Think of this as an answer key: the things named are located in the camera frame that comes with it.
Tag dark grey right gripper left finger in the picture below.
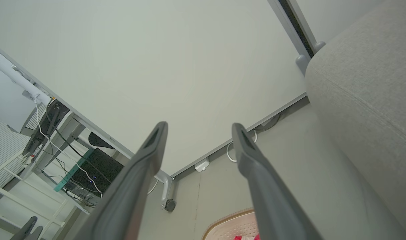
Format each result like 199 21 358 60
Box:
73 121 169 240

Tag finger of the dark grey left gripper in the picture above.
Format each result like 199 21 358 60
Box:
10 217 38 240
26 226 43 240

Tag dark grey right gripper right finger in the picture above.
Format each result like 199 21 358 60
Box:
231 123 323 240

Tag grey fabric sofa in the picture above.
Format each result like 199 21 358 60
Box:
304 0 406 240

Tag grey partition leg with caster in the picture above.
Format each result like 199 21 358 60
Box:
155 170 175 210

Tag black computer tower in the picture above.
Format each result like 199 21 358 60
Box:
65 148 124 198

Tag cream perforated laundry basket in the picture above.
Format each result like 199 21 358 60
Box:
202 208 260 240

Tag teal bar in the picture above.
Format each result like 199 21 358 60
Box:
54 148 96 193

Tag black office chair part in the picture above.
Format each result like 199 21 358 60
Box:
89 132 116 149

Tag white power adapter box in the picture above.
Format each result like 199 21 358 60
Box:
195 158 210 173

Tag white slatted panel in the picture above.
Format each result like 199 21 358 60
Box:
0 112 31 198

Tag black computer monitor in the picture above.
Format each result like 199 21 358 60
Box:
22 99 71 156

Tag large white partition panel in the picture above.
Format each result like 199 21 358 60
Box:
0 0 308 177

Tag white round pole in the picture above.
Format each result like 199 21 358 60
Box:
0 59 53 104

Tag narrow white partition panel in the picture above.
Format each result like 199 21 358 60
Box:
288 0 386 50

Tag white coiled cable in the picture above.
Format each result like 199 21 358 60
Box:
226 129 258 163

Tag black floor cable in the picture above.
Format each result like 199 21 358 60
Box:
256 113 282 133

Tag white grey desk frame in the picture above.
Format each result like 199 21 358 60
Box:
21 112 100 214

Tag long white desk cable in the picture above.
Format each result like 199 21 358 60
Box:
34 98 103 199

